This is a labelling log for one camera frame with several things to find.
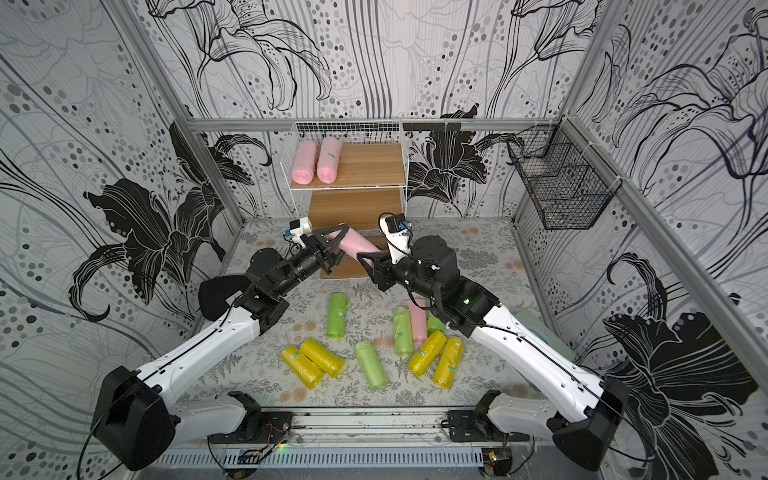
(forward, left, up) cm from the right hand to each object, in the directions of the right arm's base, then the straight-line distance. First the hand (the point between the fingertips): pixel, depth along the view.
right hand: (369, 251), depth 64 cm
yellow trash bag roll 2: (-12, +15, -32) cm, 38 cm away
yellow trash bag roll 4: (-12, -20, -32) cm, 40 cm away
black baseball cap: (+6, +51, -28) cm, 59 cm away
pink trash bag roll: (-1, -12, -33) cm, 35 cm away
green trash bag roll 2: (-4, -7, -32) cm, 34 cm away
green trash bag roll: (0, +13, -31) cm, 34 cm away
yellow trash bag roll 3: (-9, -15, -32) cm, 37 cm away
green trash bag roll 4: (-11, +3, -33) cm, 35 cm away
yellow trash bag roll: (-15, +20, -32) cm, 41 cm away
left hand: (+4, +3, 0) cm, 5 cm away
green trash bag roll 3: (-2, -17, -33) cm, 37 cm away
